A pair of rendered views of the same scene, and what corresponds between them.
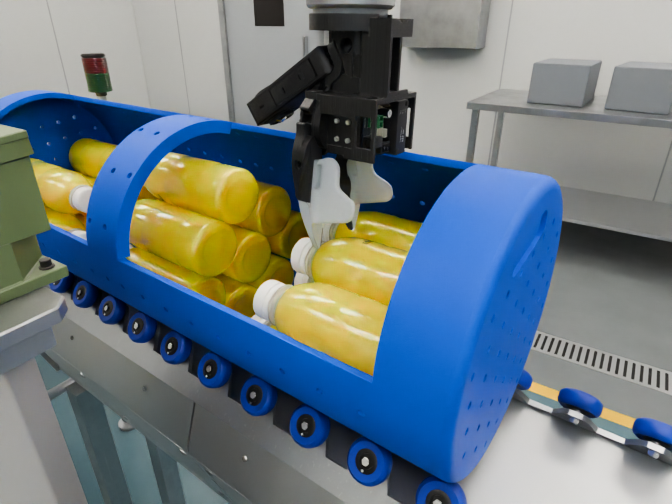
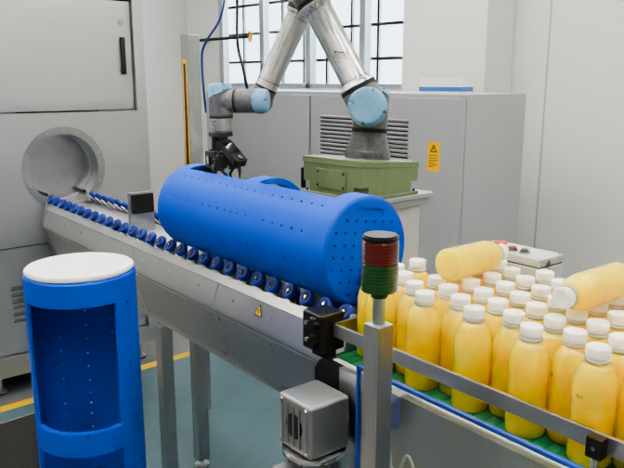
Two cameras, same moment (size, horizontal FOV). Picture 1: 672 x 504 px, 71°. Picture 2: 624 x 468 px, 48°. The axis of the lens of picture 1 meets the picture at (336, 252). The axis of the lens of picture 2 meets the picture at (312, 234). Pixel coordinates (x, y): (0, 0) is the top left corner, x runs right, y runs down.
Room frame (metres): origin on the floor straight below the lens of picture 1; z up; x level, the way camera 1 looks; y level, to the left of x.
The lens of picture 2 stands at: (2.55, 0.87, 1.52)
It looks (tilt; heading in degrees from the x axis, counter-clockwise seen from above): 12 degrees down; 195
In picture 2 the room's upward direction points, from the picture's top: straight up
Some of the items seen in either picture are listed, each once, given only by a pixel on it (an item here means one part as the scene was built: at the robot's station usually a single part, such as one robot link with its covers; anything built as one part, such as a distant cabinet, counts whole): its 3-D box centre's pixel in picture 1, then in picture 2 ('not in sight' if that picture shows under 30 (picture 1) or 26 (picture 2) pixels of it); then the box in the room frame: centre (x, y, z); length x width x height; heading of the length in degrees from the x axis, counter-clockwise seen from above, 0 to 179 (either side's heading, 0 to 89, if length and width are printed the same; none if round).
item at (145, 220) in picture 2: not in sight; (141, 211); (0.10, -0.51, 1.00); 0.10 x 0.04 x 0.15; 144
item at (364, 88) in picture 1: (355, 89); (221, 150); (0.44, -0.02, 1.29); 0.09 x 0.08 x 0.12; 54
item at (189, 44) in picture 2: not in sight; (196, 231); (-0.26, -0.44, 0.85); 0.06 x 0.06 x 1.70; 54
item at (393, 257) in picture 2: (95, 65); (380, 251); (1.40, 0.67, 1.23); 0.06 x 0.06 x 0.04
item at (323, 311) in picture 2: not in sight; (325, 331); (1.07, 0.49, 0.95); 0.10 x 0.07 x 0.10; 144
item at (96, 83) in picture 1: (98, 82); (379, 276); (1.40, 0.67, 1.18); 0.06 x 0.06 x 0.05
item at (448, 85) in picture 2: not in sight; (446, 85); (-1.14, 0.56, 1.48); 0.24 x 0.12 x 0.08; 65
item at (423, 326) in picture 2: not in sight; (422, 342); (1.19, 0.73, 0.99); 0.07 x 0.07 x 0.19
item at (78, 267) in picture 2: not in sight; (79, 266); (0.98, -0.20, 1.03); 0.28 x 0.28 x 0.01
